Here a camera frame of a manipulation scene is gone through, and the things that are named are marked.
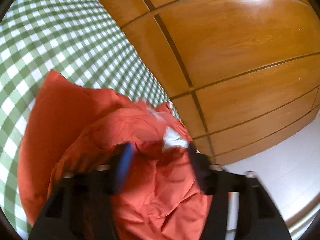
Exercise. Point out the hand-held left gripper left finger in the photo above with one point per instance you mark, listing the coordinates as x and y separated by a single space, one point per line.
126 160

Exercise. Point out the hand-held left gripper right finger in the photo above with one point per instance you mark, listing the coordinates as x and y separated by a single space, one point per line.
200 172

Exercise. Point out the red padded snowsuit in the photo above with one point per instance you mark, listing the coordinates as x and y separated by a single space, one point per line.
155 190

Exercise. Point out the wooden wardrobe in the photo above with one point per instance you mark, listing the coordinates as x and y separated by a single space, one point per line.
230 55

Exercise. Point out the green checked blanket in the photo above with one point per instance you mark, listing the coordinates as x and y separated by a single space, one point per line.
62 40

